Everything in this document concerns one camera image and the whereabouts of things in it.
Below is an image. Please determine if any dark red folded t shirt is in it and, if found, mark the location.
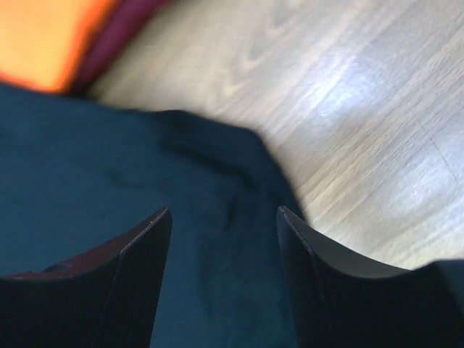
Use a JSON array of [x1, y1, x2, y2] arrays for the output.
[[71, 0, 167, 95]]

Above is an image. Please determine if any orange folded t shirt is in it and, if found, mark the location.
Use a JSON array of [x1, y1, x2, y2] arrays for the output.
[[1, 0, 120, 94]]

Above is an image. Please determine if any black t shirt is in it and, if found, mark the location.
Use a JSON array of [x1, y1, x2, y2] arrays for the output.
[[1, 85, 300, 347]]

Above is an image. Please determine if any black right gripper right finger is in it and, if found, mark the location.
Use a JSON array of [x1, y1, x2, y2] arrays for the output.
[[277, 207, 463, 347]]

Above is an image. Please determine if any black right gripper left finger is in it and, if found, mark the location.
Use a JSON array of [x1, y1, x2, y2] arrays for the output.
[[1, 208, 171, 347]]

